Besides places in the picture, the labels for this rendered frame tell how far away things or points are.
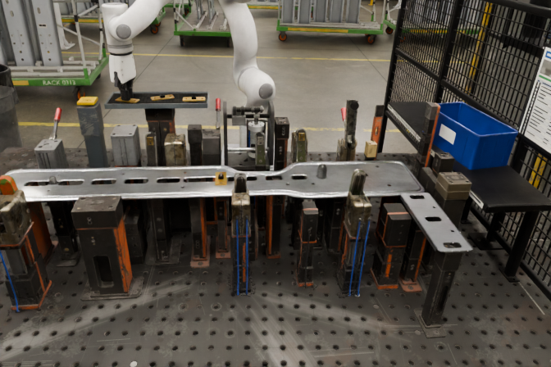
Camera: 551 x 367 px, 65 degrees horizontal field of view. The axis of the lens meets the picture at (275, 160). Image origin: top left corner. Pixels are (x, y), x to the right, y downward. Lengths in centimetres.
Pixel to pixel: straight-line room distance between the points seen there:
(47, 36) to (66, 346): 451
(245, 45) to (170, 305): 99
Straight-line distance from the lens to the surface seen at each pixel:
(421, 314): 145
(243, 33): 173
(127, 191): 142
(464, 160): 163
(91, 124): 175
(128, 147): 155
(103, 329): 142
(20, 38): 569
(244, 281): 142
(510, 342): 152
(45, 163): 167
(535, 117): 162
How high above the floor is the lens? 172
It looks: 28 degrees down
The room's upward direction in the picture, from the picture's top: 2 degrees clockwise
